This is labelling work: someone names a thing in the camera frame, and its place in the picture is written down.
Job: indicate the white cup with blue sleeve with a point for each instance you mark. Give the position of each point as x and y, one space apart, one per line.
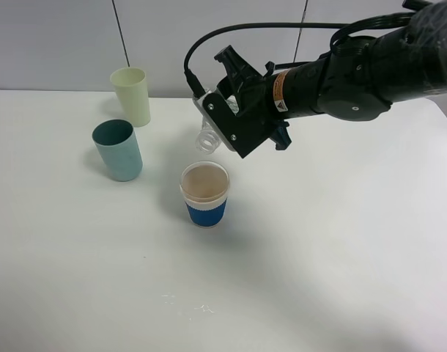
205 186

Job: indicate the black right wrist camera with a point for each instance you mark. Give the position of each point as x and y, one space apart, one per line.
245 134

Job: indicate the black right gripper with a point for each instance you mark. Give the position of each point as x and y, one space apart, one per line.
250 94

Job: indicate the clear green-label water bottle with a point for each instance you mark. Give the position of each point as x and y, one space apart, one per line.
210 137

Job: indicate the pale yellow-green plastic cup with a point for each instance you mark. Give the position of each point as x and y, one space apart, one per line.
130 86

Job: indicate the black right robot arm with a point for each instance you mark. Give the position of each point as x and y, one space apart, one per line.
357 80

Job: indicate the teal blue plastic cup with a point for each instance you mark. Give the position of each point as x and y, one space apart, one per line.
117 145

